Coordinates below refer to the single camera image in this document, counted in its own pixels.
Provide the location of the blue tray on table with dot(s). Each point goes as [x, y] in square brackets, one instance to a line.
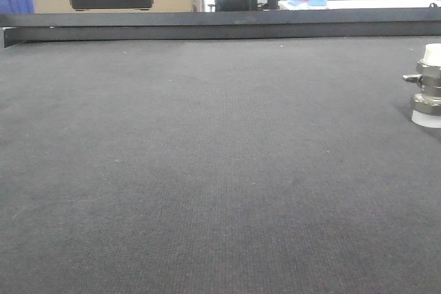
[308, 3]

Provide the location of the metal valve with white caps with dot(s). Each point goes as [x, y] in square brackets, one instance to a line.
[426, 103]

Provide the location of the white background table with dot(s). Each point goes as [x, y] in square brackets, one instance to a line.
[365, 4]

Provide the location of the black conveyor side rail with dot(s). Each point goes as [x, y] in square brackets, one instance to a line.
[273, 24]

